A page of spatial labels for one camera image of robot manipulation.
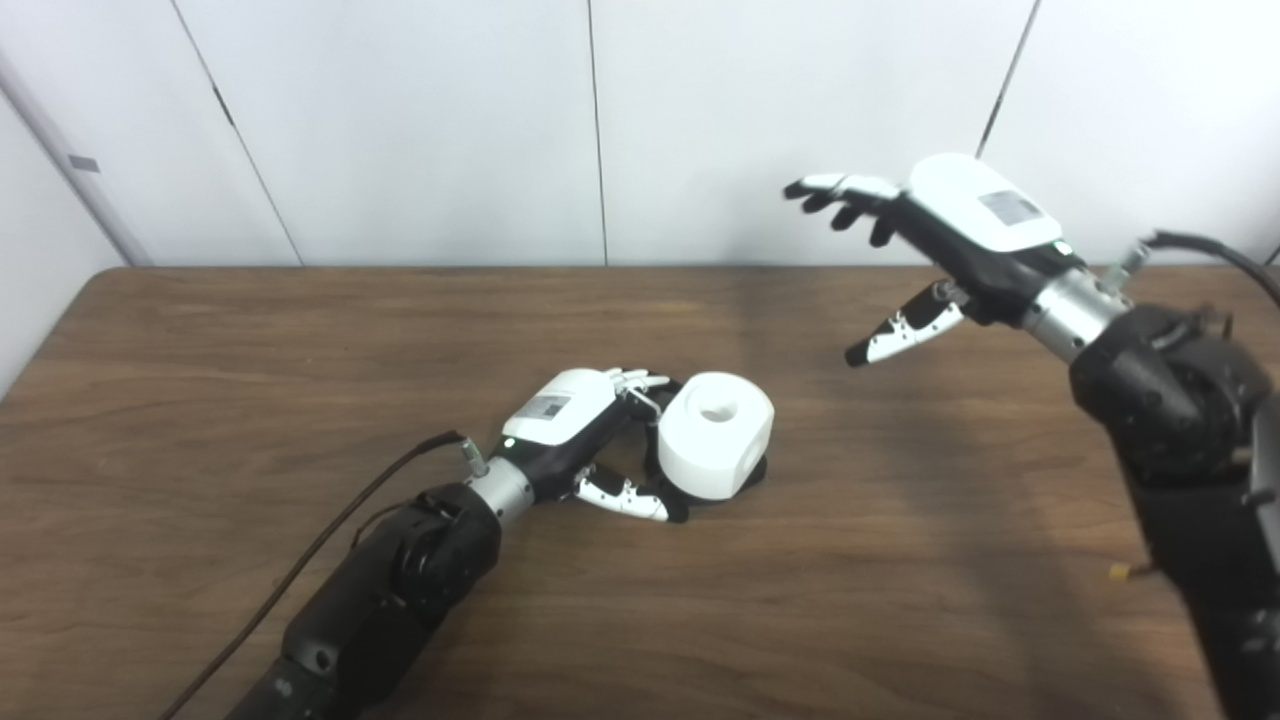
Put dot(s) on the small grey wall tag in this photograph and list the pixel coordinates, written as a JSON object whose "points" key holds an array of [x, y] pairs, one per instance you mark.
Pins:
{"points": [[83, 163]]}

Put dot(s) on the round white plastic piece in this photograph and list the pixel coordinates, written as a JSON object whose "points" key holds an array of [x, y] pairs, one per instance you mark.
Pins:
{"points": [[715, 440]]}

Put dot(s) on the black flanged holder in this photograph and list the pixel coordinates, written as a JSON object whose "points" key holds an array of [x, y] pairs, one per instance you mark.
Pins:
{"points": [[755, 475]]}

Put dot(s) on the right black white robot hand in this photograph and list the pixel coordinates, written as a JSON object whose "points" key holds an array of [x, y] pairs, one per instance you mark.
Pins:
{"points": [[975, 215]]}

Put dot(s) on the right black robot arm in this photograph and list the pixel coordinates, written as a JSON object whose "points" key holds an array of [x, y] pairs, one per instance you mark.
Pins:
{"points": [[1180, 420]]}

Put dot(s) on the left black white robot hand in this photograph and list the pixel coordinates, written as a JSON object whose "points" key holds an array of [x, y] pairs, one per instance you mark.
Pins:
{"points": [[560, 415]]}

